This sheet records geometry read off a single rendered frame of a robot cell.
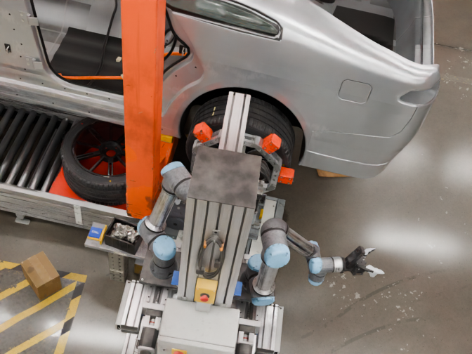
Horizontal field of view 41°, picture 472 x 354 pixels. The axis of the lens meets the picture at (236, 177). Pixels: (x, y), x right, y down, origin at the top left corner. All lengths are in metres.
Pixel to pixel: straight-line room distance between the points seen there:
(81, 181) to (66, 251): 0.55
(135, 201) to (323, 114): 1.23
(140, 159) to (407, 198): 2.41
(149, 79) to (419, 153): 3.01
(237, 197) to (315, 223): 2.53
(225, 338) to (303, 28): 1.63
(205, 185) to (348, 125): 1.65
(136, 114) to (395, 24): 2.50
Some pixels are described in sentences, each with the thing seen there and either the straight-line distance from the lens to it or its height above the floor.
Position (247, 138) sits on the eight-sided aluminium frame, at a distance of 3.71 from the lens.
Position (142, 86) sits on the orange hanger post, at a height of 1.68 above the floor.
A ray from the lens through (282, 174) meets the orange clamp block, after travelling 3.86.
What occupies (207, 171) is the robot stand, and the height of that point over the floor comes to 2.03.
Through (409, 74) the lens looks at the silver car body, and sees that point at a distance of 3.57.
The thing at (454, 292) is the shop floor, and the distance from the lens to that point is 4.85.
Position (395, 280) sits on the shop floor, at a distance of 4.72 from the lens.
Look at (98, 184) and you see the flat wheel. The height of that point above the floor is 0.50.
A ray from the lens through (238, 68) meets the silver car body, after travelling 3.60.
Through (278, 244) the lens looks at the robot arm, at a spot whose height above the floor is 1.47.
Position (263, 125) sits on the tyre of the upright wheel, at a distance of 3.72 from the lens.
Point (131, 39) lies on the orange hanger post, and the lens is 2.94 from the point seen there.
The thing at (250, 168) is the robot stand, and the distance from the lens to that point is 2.38.
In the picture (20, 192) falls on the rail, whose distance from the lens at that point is 4.38.
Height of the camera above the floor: 3.88
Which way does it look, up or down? 52 degrees down
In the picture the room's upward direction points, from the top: 11 degrees clockwise
